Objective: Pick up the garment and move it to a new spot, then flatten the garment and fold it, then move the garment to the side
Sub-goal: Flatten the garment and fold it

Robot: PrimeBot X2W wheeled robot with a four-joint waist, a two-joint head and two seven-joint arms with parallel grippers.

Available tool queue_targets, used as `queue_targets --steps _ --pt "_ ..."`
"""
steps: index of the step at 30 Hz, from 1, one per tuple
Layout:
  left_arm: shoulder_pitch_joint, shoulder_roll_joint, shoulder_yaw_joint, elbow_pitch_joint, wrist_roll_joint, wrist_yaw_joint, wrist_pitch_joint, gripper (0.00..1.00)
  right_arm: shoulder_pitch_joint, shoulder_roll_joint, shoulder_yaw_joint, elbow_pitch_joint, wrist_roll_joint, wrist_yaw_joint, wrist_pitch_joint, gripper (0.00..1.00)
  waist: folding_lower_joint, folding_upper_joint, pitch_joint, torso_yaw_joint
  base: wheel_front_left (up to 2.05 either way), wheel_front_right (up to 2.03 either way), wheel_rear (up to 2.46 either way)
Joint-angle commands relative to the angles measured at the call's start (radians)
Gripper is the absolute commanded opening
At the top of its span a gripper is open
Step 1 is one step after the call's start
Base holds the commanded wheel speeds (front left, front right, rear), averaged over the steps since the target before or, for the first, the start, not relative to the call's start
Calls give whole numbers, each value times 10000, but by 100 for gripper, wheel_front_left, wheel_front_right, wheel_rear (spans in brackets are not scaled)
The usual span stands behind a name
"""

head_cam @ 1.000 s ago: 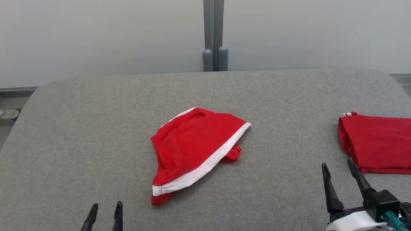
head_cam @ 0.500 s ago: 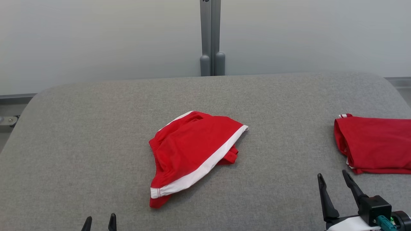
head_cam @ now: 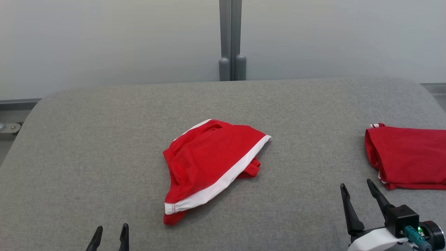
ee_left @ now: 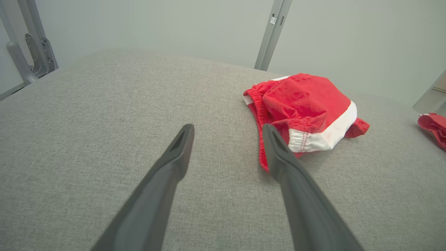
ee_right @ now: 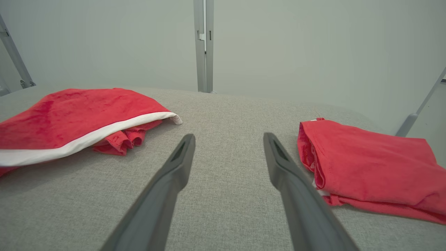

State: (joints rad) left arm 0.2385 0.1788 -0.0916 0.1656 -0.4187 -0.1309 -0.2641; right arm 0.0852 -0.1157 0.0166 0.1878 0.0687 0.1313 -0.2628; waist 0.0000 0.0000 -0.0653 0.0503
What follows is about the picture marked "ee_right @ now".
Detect grey metal support strut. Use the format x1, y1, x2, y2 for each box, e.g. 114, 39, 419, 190
0, 14, 36, 89
395, 67, 446, 137

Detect red white sports jersey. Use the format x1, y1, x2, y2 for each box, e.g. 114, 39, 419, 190
297, 118, 446, 225

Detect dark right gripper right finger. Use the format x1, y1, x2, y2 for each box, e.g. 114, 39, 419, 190
263, 132, 360, 251

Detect grey partition post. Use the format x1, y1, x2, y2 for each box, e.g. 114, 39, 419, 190
193, 0, 214, 94

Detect red shorts with white stripe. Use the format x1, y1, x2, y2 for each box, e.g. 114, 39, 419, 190
0, 88, 183, 177

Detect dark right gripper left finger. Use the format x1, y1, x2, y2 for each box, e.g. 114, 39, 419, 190
100, 134, 196, 251

